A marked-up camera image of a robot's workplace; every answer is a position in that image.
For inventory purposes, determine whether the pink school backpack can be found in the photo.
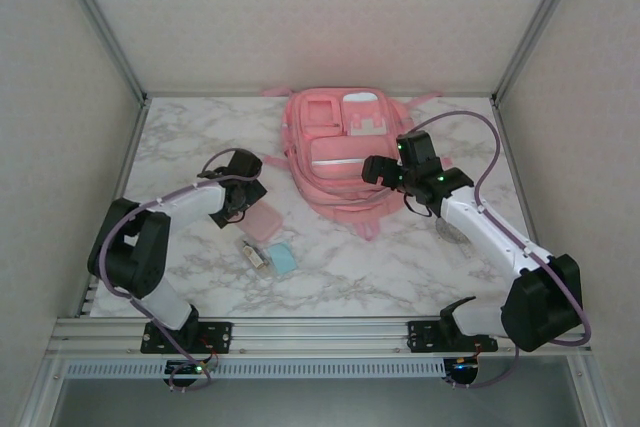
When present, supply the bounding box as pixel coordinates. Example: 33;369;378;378
262;86;444;241

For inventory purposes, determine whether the aluminium side rail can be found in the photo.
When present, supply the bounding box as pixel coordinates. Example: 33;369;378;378
492;96;561;316
74;96;151;318

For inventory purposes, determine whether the black controller board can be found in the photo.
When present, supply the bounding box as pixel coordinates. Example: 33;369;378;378
443;356;482;384
164;359;209;379

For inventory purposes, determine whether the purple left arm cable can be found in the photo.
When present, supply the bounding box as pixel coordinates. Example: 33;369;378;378
99;146;264;394

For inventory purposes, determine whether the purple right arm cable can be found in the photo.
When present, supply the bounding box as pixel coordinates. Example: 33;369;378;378
407;110;596;391

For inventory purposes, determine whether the clear plastic protractor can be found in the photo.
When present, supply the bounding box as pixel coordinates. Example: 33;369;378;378
433;216;465;247

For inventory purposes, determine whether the clear plastic geometry case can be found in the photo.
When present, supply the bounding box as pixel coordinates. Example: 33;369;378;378
235;235;276;278

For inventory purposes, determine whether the aluminium cross rail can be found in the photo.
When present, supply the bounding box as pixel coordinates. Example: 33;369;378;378
47;315;594;361

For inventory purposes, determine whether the light blue sticky pad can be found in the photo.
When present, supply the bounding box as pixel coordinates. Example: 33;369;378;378
263;242;297;277

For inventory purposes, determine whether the clear plastic ruler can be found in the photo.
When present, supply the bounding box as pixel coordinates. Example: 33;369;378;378
449;242;475;272

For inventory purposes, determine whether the aluminium frame post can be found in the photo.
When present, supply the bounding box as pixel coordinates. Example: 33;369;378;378
47;0;151;108
489;0;594;108

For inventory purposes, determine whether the grey slotted cable duct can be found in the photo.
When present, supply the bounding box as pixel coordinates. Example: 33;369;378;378
64;359;446;379

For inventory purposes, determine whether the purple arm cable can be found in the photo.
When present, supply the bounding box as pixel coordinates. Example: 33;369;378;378
407;110;596;391
99;146;264;394

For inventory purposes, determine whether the pink mesh pencil pouch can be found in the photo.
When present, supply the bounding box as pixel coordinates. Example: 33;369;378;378
243;201;282;244

